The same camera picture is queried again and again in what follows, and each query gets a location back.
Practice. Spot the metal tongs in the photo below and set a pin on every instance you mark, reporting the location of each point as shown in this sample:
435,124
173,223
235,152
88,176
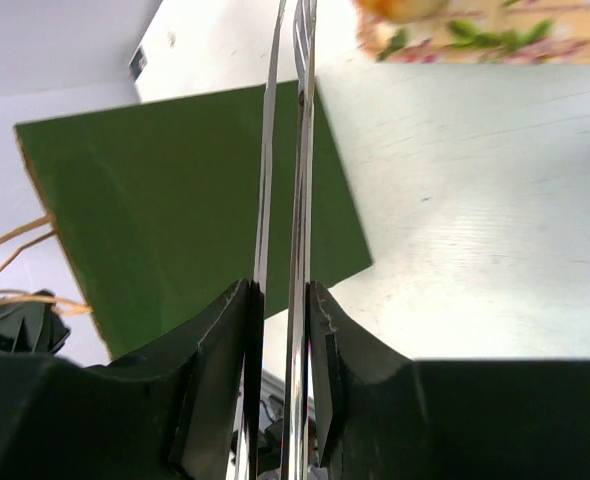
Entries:
295,438

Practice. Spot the green paper bag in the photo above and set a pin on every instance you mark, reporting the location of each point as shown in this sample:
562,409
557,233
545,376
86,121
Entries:
155,206

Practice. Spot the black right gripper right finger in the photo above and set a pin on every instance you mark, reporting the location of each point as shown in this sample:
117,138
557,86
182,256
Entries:
381,415

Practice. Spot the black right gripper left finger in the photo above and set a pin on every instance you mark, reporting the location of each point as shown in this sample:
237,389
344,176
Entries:
164,411

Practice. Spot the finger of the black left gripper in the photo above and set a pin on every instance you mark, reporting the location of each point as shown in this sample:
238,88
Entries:
31,327

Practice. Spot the floral tray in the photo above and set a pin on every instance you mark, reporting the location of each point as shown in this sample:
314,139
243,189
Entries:
475,32

